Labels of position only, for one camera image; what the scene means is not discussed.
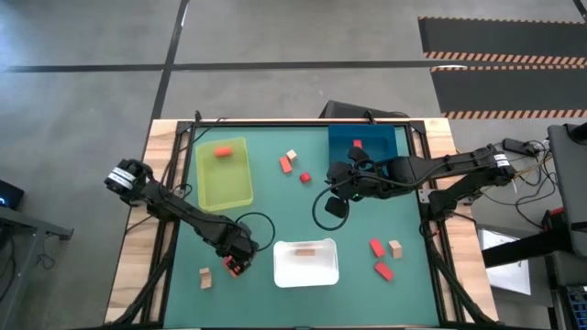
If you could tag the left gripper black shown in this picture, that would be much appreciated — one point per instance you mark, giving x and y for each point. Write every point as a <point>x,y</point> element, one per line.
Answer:
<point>234,245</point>

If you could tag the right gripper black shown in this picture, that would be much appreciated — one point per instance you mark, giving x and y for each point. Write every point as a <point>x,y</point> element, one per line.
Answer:
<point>362,183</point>

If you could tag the small orange block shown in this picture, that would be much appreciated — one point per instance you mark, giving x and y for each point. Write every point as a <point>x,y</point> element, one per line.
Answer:
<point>227,261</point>

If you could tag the natural wooden arch block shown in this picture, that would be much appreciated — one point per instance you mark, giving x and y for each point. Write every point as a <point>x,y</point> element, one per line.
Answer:
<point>205,278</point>

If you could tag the red half-cylinder block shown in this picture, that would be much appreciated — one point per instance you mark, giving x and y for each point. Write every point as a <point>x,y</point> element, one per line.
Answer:
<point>305,178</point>

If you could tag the red rectangular block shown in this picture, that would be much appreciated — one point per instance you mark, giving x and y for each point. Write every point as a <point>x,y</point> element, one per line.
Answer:
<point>377,248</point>
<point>357,143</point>

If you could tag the orange rectangular block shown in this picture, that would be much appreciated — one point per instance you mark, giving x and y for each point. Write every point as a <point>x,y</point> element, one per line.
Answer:
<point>285,165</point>
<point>384,271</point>

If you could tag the natural wooden cube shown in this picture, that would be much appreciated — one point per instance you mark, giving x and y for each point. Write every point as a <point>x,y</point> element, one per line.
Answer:
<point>291,155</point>

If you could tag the natural rectangular wooden block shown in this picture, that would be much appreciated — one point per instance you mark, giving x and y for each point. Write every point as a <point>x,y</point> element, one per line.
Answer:
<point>395,249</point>

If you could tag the orange cylinder block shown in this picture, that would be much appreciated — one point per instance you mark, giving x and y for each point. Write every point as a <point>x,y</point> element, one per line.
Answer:
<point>223,151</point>

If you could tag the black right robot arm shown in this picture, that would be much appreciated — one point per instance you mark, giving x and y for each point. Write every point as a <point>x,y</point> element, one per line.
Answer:
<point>458,162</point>

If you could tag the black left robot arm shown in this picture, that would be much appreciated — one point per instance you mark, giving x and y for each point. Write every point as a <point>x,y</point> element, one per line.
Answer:
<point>183,211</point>

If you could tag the green table mat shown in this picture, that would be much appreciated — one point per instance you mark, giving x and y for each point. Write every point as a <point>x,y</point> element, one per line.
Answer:
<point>293,215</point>

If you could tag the white plastic bin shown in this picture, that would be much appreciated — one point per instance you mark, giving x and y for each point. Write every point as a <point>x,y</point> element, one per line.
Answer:
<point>305,272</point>

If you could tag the blue plastic bin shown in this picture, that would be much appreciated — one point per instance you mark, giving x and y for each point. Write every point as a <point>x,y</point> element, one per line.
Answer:
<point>341,137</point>

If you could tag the translucent yellow plastic bin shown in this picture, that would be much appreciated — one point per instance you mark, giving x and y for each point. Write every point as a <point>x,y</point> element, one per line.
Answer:
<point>224,183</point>

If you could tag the black box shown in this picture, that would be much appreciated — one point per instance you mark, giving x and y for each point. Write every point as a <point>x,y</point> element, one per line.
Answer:
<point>348,110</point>

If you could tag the white paper sheet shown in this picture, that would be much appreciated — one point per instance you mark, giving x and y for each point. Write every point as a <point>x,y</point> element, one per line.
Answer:
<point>509,279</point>

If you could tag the black power strip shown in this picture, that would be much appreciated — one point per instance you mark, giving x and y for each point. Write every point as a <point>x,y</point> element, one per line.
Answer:
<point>516,146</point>

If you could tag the black stand leg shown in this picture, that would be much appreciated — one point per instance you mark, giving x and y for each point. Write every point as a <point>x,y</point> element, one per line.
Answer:
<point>527,247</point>

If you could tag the black hazard-striped floor mat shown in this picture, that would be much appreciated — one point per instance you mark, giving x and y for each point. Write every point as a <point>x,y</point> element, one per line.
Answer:
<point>504,39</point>
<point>509,91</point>

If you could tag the grey metal desk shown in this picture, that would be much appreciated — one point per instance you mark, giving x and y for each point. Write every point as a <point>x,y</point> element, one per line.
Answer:
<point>27,224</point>

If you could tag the red and black clamp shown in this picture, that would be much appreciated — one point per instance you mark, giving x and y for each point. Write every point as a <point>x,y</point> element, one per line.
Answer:
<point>556,213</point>

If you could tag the grey equipment case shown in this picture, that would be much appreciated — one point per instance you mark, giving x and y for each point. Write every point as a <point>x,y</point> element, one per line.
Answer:
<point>571,183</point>

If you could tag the black electronic device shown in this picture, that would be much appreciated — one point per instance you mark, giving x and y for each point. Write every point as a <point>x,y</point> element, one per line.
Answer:
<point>10,194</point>

